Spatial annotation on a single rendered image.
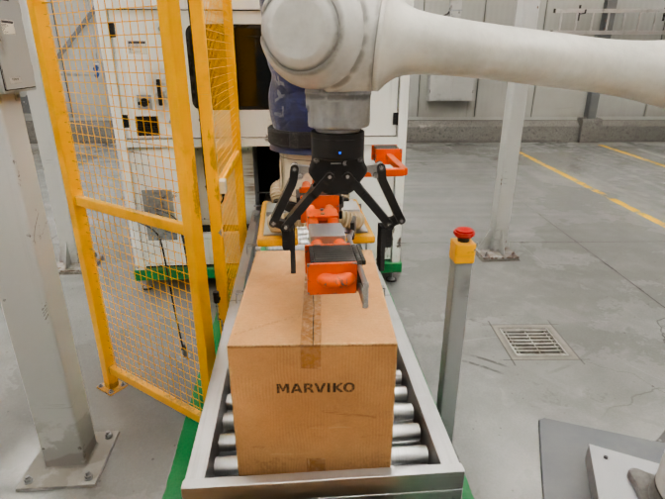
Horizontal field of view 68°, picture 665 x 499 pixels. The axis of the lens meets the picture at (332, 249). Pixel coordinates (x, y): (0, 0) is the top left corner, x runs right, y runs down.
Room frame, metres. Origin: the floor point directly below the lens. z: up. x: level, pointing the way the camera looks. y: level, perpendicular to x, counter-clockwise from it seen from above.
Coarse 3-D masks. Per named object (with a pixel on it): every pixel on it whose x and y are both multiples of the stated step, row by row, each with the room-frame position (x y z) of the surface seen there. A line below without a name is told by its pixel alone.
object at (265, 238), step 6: (264, 204) 1.42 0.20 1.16; (264, 210) 1.36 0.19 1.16; (264, 216) 1.30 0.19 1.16; (264, 222) 1.25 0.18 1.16; (264, 228) 1.19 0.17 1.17; (258, 234) 1.16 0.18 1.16; (264, 234) 1.14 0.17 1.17; (270, 234) 1.14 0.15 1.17; (276, 234) 1.14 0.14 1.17; (258, 240) 1.12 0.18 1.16; (264, 240) 1.12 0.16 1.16; (270, 240) 1.12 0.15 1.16; (276, 240) 1.12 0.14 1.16; (258, 246) 1.12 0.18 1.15; (264, 246) 1.12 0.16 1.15; (270, 246) 1.12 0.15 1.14; (276, 246) 1.12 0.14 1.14
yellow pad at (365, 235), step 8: (344, 200) 1.36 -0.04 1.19; (352, 200) 1.44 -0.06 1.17; (360, 208) 1.38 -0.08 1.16; (368, 224) 1.24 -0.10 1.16; (344, 232) 1.16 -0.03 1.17; (360, 232) 1.16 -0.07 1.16; (368, 232) 1.17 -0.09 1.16; (352, 240) 1.14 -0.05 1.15; (360, 240) 1.14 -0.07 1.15; (368, 240) 1.14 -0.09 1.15
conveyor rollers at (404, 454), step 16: (304, 240) 2.76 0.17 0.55; (400, 400) 1.33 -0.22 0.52; (224, 416) 1.22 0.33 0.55; (400, 416) 1.24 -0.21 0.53; (400, 432) 1.15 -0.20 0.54; (416, 432) 1.16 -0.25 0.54; (224, 448) 1.11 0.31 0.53; (400, 448) 1.08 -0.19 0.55; (416, 448) 1.08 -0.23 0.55; (224, 464) 1.03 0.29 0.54; (400, 464) 1.06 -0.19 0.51
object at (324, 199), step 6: (306, 186) 1.08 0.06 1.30; (300, 192) 1.08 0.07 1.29; (300, 198) 1.00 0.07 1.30; (318, 198) 1.01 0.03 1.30; (324, 198) 1.01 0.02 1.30; (330, 198) 1.01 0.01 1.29; (336, 198) 1.01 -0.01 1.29; (312, 204) 1.01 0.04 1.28; (318, 204) 1.01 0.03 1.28; (324, 204) 1.01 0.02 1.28; (336, 204) 1.01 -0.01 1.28; (306, 216) 1.00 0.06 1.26; (306, 222) 1.00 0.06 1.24
